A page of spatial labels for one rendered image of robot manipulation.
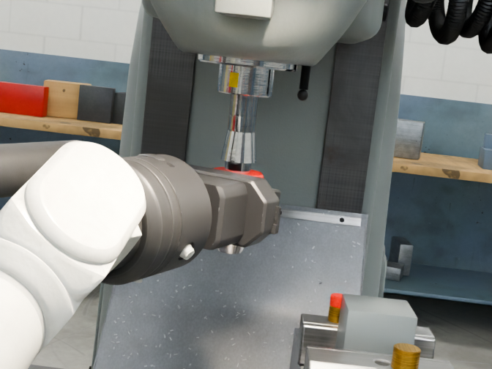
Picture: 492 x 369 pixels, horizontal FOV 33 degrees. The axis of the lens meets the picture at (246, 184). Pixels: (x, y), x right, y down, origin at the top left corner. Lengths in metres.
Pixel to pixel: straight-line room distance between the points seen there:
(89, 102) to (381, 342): 3.89
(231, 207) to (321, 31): 0.15
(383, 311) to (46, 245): 0.37
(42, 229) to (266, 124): 0.68
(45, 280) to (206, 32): 0.27
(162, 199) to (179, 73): 0.55
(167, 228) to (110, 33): 4.50
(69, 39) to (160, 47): 4.01
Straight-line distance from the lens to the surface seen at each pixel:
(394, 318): 0.73
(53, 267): 0.44
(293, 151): 1.09
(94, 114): 4.53
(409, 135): 4.42
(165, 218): 0.56
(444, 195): 5.04
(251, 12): 0.59
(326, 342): 0.78
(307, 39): 0.64
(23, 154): 0.55
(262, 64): 0.67
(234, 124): 0.71
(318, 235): 1.09
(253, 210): 0.65
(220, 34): 0.63
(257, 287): 1.07
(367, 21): 0.82
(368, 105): 1.09
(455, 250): 5.12
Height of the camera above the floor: 1.31
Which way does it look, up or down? 9 degrees down
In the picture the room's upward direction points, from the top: 6 degrees clockwise
